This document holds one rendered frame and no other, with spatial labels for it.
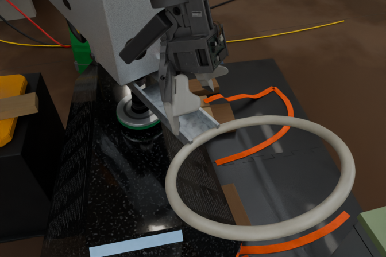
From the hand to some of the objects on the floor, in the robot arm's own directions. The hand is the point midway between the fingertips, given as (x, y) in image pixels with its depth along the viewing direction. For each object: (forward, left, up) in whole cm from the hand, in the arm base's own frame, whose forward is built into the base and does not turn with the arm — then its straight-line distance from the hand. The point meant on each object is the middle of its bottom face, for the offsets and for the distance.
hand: (192, 112), depth 57 cm
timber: (-41, -47, -148) cm, 161 cm away
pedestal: (+83, -105, -150) cm, 201 cm away
